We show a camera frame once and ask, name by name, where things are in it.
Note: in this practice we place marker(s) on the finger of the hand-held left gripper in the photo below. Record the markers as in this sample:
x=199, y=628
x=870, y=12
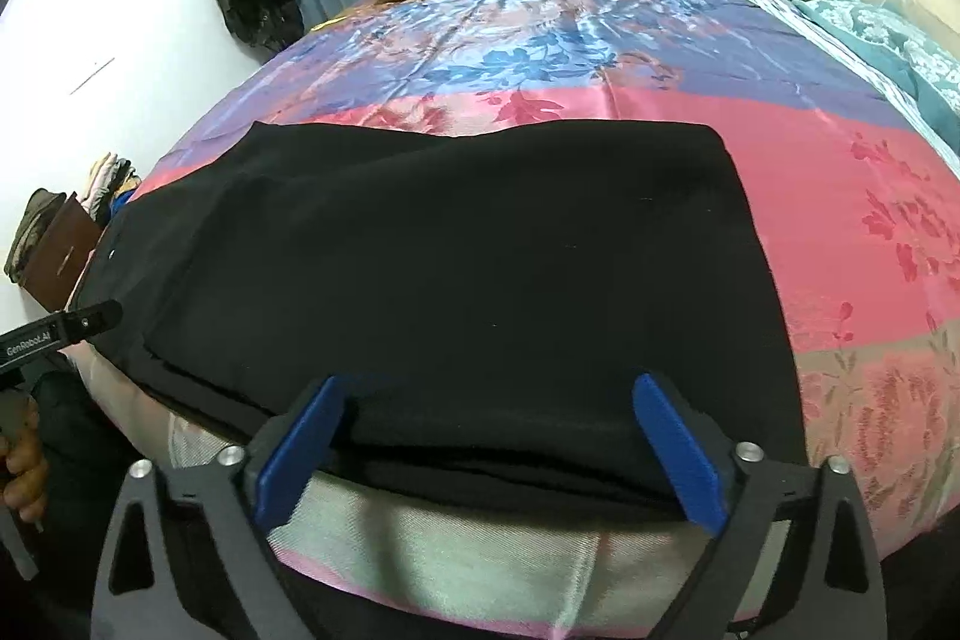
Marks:
x=90, y=317

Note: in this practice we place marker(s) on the brown wooden cabinet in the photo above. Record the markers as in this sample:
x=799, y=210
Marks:
x=56, y=265

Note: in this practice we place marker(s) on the colourful floral satin bedspread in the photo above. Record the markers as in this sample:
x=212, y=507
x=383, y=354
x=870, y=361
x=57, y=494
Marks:
x=825, y=175

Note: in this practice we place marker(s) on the teal floral blanket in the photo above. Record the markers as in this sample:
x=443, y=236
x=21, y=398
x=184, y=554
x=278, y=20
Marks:
x=877, y=25

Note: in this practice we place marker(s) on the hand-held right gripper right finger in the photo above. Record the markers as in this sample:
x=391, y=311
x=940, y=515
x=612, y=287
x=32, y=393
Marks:
x=679, y=452

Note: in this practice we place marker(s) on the person's left hand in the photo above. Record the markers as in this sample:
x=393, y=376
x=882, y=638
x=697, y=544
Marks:
x=26, y=475

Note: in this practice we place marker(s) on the olive green cloth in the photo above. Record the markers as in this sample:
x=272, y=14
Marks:
x=30, y=227

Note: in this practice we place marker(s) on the pile of colourful clothes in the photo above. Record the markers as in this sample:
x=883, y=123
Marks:
x=109, y=183

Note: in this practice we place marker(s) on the black pants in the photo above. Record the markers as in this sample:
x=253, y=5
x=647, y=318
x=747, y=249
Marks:
x=450, y=272

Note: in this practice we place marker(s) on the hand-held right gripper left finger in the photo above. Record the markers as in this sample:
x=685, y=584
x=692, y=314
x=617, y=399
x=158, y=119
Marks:
x=296, y=460

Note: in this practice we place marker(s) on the person's dark clothed legs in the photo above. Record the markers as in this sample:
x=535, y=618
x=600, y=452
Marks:
x=82, y=460

